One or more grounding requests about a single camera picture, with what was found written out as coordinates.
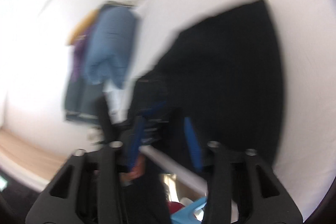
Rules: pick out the purple cushion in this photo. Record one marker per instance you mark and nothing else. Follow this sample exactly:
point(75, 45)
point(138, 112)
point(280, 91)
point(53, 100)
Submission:
point(80, 45)

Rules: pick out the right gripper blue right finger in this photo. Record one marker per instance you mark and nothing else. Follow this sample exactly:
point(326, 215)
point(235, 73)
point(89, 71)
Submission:
point(240, 177)

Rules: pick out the mustard yellow cushion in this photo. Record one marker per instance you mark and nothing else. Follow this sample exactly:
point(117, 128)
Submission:
point(82, 25)

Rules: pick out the white crumpled cloth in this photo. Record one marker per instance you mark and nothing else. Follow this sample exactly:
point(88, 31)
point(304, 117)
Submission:
point(114, 97)

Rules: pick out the black denim pants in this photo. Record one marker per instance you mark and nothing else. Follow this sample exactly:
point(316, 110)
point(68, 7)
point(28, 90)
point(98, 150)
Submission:
point(225, 74)

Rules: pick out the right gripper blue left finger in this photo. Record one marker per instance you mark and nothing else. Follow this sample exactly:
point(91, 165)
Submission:
point(87, 188)

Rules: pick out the red object under bed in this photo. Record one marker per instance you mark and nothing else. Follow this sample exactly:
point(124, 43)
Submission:
point(174, 206)

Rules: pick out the grey sofa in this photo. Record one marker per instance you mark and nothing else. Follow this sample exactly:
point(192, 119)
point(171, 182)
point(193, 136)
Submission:
point(81, 95)

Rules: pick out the person's left hand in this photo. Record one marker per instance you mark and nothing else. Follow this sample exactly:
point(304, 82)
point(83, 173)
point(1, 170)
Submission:
point(137, 171)

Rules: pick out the white bed sheet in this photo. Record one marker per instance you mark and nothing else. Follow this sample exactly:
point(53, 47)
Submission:
point(305, 163)

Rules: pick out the light blue plastic stool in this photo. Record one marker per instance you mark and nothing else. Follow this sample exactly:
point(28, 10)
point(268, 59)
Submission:
point(191, 214)

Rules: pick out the blue folded duvet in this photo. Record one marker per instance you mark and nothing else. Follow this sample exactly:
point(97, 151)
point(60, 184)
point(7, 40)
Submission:
point(110, 46)

